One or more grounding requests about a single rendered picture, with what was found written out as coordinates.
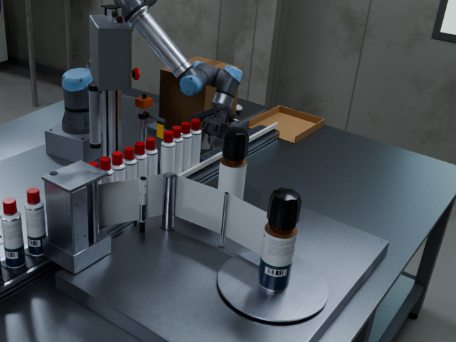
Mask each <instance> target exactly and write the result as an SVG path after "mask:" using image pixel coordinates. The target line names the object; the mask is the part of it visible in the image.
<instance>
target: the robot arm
mask: <svg viewBox="0 0 456 342"><path fill-rule="evenodd" d="M113 2H114V5H117V6H120V7H121V16H122V17H123V20H124V21H125V22H126V23H127V24H128V26H129V27H130V28H131V29H132V32H133V30H134V28H135V29H136V30H137V31H138V32H139V33H140V35H141V36H142V37H143V39H144V40H145V41H146V42H147V43H148V44H149V45H150V47H151V48H152V49H153V51H154V52H155V53H156V54H157V55H158V56H159V57H160V58H161V60H162V61H163V62H164V64H165V65H166V66H167V67H168V68H169V69H170V70H171V72H172V73H173V74H174V76H175V77H176V78H177V79H178V80H179V81H180V90H181V92H182V93H183V94H185V95H187V96H193V95H195V94H198V93H199V92H201V90H202V89H204V88H205V87H206V86H207V85H209V86H212V87H215V88H217V89H216V92H215V95H214V98H213V100H212V101H213V103H212V105H211V106H212V107H214V108H213V109H209V110H206V111H202V112H200V113H196V114H194V115H190V116H189V121H190V122H191V120H192V119H199V120H200V122H202V124H201V127H200V130H201V131H202V140H201V150H200V156H201V155H202V154H203V153H204V151H211V152H213V151H214V150H215V146H214V145H213V144H212V143H213V140H214V138H213V136H216V137H217V138H223V134H224V132H225V130H226V129H227V128H230V127H229V126H228V123H227V122H228V119H229V116H230V114H232V115H233V111H231V110H230V109H229V108H231V105H232V103H233V99H234V98H235V94H236V92H237V90H238V87H239V85H240V81H241V78H242V75H243V72H242V71H241V70H240V69H238V68H236V67H234V66H229V65H227V66H225V68H224V69H220V68H217V67H215V66H212V65H209V64H206V63H205V62H200V61H195V62H194V63H193V64H191V63H190V62H189V60H188V59H187V58H186V57H185V55H184V54H183V53H182V52H181V51H180V50H179V48H178V47H177V46H176V44H175V43H174V42H173V41H172V40H171V38H169V36H168V35H167V34H166V32H165V31H164V30H163V28H162V27H161V26H160V25H159V24H158V23H157V21H156V20H155V19H154V18H153V17H152V15H151V14H150V13H149V12H148V10H149V8H150V7H151V6H152V5H154V4H155V3H156V2H157V0H113ZM89 83H95V82H94V79H93V77H92V75H91V73H90V60H89V62H88V64H87V67H86V68H75V69H70V70H68V71H67V72H65V73H64V75H63V76H62V86H63V94H64V109H65V111H64V116H63V119H62V130H63V131H64V132H66V133H69V134H89V133H90V113H89V90H88V84H89ZM229 124H230V123H229ZM205 133H206V134H205Z"/></svg>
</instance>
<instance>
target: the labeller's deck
mask: <svg viewBox="0 0 456 342"><path fill-rule="evenodd" d="M269 196H270V194H268V193H265V192H262V191H259V190H258V189H255V188H252V187H249V186H248V185H244V196H243V201H245V202H247V203H249V204H251V205H253V206H255V207H257V208H259V209H261V210H263V211H265V212H267V209H268V204H269ZM161 223H162V215H159V216H153V217H150V218H148V219H147V220H146V221H145V232H143V233H141V232H140V231H139V226H140V224H138V225H137V226H135V227H133V228H131V229H130V230H128V231H126V232H125V233H123V234H121V235H120V236H118V237H116V238H115V239H113V240H111V252H110V253H108V254H107V255H105V256H103V257H102V258H100V259H98V260H97V261H95V262H94V263H92V264H91V265H88V266H87V267H85V268H84V269H82V270H81V271H79V272H77V273H76V274H74V273H72V272H70V271H68V270H67V269H65V268H64V269H62V270H60V271H59V272H57V273H55V282H56V288H57V289H58V290H60V291H62V292H63V293H65V294H66V295H69V296H70V297H71V298H73V299H75V300H76V301H78V302H80V303H81V304H83V305H85V306H86V307H88V308H89V309H91V310H92V311H95V312H96V313H98V314H99V315H101V316H102V317H104V318H106V319H107V320H109V321H110V322H112V323H114V324H116V325H117V326H118V327H120V328H122V329H124V330H125V331H127V332H129V333H130V334H131V335H134V336H135V337H137V338H138V339H140V340H141V341H143V342H317V341H318V339H319V338H320V337H321V336H322V335H323V333H324V332H325V331H326V329H327V328H328V327H329V326H330V324H331V323H332V322H333V320H334V319H335V318H336V317H337V316H338V315H339V313H340V312H341V310H342V309H343V308H344V307H345V306H346V304H347V303H348V302H349V300H350V299H351V298H352V297H353V296H354V294H355V293H356V291H357V290H358V289H359V287H361V285H362V284H363V283H364V281H365V280H366V279H367V277H368V276H369V275H370V274H371V273H372V271H373V270H374V269H375V267H376V266H377V265H378V264H379V263H380V261H381V260H382V258H383V257H384V256H385V255H386V254H387V249H388V246H389V243H390V242H389V241H387V240H384V239H381V238H380V237H377V236H374V235H371V234H369V233H367V232H364V231H361V230H359V229H356V228H354V227H351V226H349V225H346V224H344V223H341V222H339V221H336V220H333V219H331V218H328V217H326V216H323V215H321V214H318V213H316V212H313V211H311V210H308V209H306V208H303V207H301V211H300V215H299V222H298V223H297V224H296V228H297V231H298V232H297V240H296V244H295V249H294V256H296V257H299V258H300V259H303V260H304V261H307V262H308V263H310V264H311V265H313V266H314V267H315V268H316V269H317V270H318V271H319V272H320V273H321V274H322V275H323V276H324V279H325V280H326V282H327V284H328V300H327V302H326V304H325V306H324V307H323V308H322V309H321V310H320V311H319V312H318V313H316V314H315V315H313V316H311V317H309V318H305V319H303V320H299V321H294V322H270V321H266V320H261V319H258V318H254V317H252V316H249V315H247V314H245V313H243V312H241V311H239V310H238V309H236V308H235V307H233V306H232V305H231V304H230V303H228V302H227V300H226V299H225V298H224V297H223V295H222V294H221V292H220V290H219V286H218V274H219V271H220V269H221V267H222V266H223V265H224V264H225V263H226V262H227V261H228V260H229V259H231V258H232V257H234V256H236V255H238V254H241V253H244V252H250V251H251V250H249V249H248V248H246V247H244V246H242V245H241V244H239V243H237V242H235V241H233V240H231V239H230V238H228V237H226V236H225V239H224V245H225V247H224V248H219V244H220V239H221V235H220V234H219V233H217V232H215V231H212V230H209V229H207V228H205V227H202V226H199V225H196V224H195V223H192V222H189V221H186V220H185V219H182V218H179V217H177V216H174V225H175V227H174V229H173V230H171V231H164V230H163V229H161V228H160V225H161Z"/></svg>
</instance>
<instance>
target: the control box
mask: <svg viewBox="0 0 456 342"><path fill-rule="evenodd" d="M115 21H116V19H112V18H111V17H110V16H108V15H89V31H90V73H91V75H92V77H93V79H94V82H95V84H96V86H97V88H98V90H99V91H114V90H129V89H130V88H131V87H132V29H131V28H130V27H129V26H128V24H127V23H126V22H125V21H124V24H116V23H115Z"/></svg>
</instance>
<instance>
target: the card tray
mask: <svg viewBox="0 0 456 342"><path fill-rule="evenodd" d="M275 122H277V123H278V127H276V128H275V129H276V130H278V131H280V135H279V139H281V140H285V141H287V142H290V143H293V144H296V143H298V142H299V141H301V140H303V139H304V138H306V137H307V136H309V135H310V134H312V133H314V132H315V131H317V130H319V129H320V128H322V127H323V126H324V119H322V118H320V117H316V116H313V115H310V114H306V113H303V112H300V111H296V110H294V109H289V108H287V107H283V106H280V105H279V106H277V107H275V108H273V109H271V110H269V111H267V112H265V113H263V114H261V115H259V116H257V117H255V118H253V119H251V120H249V121H248V128H249V129H252V128H254V127H256V126H258V125H263V126H267V127H268V126H270V125H272V124H274V123H275Z"/></svg>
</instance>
